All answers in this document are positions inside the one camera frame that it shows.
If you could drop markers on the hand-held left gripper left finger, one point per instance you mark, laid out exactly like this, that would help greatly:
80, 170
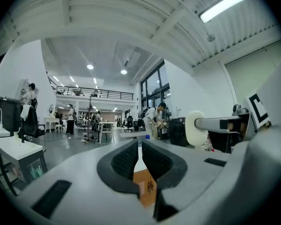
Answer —
84, 186

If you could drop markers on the round ceiling smoke detector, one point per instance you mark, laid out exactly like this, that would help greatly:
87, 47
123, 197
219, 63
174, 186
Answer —
211, 38

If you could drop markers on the white dressing table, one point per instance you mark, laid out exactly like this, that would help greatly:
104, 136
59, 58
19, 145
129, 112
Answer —
51, 122

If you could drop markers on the white stool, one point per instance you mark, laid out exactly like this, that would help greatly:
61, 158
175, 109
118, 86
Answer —
58, 127

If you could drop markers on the black balcony railing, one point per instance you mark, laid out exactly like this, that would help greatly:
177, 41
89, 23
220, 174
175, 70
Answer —
93, 94

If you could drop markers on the white towel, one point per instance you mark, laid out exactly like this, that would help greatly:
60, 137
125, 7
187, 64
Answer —
25, 111

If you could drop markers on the ceiling air conditioner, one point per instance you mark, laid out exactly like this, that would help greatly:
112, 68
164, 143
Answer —
130, 57

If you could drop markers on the white top cabinet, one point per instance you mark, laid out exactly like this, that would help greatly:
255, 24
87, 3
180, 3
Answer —
16, 153

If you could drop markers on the black framed window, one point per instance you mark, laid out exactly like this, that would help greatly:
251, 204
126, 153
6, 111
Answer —
155, 85

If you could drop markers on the orange wooden box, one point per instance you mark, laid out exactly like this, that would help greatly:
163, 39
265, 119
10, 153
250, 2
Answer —
145, 187

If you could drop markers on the round ceiling lamp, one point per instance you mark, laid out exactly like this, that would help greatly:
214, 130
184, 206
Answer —
90, 66
123, 72

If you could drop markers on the long ceiling light fixture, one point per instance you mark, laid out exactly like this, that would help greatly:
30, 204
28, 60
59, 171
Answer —
224, 5

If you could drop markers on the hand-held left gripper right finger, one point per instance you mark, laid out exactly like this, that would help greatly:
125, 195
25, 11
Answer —
201, 179

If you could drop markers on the black box cabinet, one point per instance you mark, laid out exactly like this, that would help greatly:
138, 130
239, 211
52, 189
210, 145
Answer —
178, 131

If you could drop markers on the tall black stand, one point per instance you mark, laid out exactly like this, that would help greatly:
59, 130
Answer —
90, 119

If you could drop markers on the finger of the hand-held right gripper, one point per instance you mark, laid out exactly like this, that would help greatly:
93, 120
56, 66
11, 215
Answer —
212, 123

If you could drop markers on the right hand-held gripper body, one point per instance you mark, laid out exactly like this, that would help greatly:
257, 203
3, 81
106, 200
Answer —
255, 116

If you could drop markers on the black monitor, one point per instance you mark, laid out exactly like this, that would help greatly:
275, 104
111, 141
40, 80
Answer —
8, 116

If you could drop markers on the black mesh office chair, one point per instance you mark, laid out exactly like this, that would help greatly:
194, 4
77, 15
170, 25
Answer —
129, 123

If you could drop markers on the white legged table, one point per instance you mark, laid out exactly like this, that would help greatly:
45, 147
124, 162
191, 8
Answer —
106, 129

